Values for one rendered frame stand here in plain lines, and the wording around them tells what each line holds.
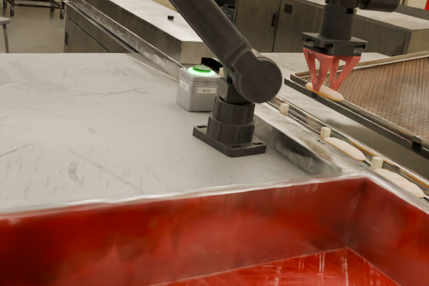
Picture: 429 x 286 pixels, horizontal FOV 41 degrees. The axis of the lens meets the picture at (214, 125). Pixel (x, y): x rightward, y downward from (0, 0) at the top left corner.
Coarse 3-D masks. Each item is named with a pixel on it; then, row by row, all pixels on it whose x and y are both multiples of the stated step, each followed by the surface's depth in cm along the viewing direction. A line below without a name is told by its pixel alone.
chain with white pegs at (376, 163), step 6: (222, 72) 139; (282, 108) 115; (288, 108) 116; (282, 114) 116; (324, 132) 103; (324, 138) 104; (378, 156) 93; (372, 162) 93; (378, 162) 92; (372, 168) 93; (378, 168) 92
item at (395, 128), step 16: (368, 64) 139; (384, 64) 140; (400, 64) 140; (304, 80) 125; (352, 80) 129; (368, 80) 129; (384, 80) 129; (400, 80) 128; (416, 80) 129; (368, 96) 119; (384, 96) 119; (400, 96) 119; (416, 96) 119; (368, 112) 108; (400, 112) 110; (416, 112) 111; (400, 128) 101; (416, 128) 103
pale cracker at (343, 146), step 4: (328, 140) 102; (332, 140) 101; (336, 140) 101; (340, 140) 101; (332, 144) 100; (336, 144) 100; (340, 144) 100; (344, 144) 100; (348, 144) 100; (340, 148) 98; (344, 148) 98; (348, 148) 98; (352, 148) 98; (344, 152) 97; (348, 152) 97; (352, 152) 97; (356, 152) 97; (360, 152) 98; (352, 156) 96; (356, 156) 96; (360, 156) 96; (364, 156) 97; (360, 160) 96
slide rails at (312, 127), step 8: (208, 64) 150; (216, 72) 144; (272, 104) 122; (288, 112) 118; (296, 120) 114; (304, 120) 114; (312, 128) 109; (320, 128) 110; (368, 160) 97; (384, 168) 94; (416, 184) 89; (424, 192) 86
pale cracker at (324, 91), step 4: (308, 84) 107; (308, 88) 107; (312, 88) 106; (320, 88) 105; (324, 88) 105; (328, 88) 105; (316, 92) 104; (320, 92) 103; (324, 92) 103; (328, 92) 103; (332, 92) 103; (336, 92) 103; (324, 96) 102; (328, 96) 102; (332, 96) 101; (336, 96) 101; (340, 96) 102; (336, 100) 101; (340, 100) 101
